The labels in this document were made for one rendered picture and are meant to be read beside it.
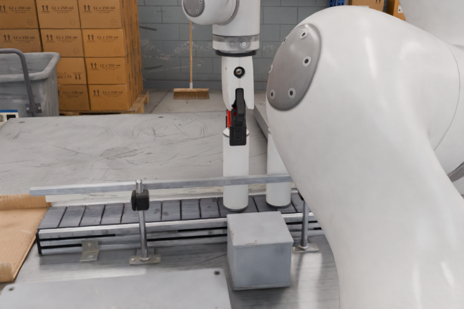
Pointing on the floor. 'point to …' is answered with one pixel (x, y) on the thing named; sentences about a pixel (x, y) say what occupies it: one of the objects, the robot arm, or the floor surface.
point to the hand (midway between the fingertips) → (235, 131)
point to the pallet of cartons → (79, 33)
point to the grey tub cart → (27, 84)
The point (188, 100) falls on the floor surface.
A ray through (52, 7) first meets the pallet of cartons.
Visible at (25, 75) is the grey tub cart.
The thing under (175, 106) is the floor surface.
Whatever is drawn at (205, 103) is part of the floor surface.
